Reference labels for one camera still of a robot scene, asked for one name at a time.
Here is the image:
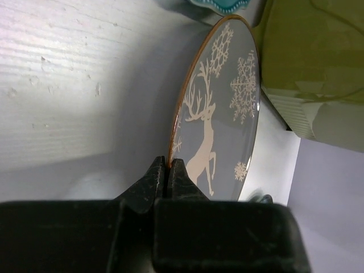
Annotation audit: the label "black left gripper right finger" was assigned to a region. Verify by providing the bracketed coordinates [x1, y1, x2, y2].
[153, 159, 312, 272]

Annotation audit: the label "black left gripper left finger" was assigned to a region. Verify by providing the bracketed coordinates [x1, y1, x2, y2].
[1, 156, 166, 272]

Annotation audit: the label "grey deer plate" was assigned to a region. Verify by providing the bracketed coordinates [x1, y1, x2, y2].
[168, 15, 261, 201]

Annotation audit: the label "olive green plastic bin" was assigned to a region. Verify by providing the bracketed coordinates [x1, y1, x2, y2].
[253, 1, 363, 152]

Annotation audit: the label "small blue patterned dish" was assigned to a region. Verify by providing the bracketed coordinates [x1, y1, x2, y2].
[248, 193, 273, 204]

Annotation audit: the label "teal scalloped plate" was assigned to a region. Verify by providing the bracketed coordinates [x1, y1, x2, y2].
[188, 0, 250, 16]

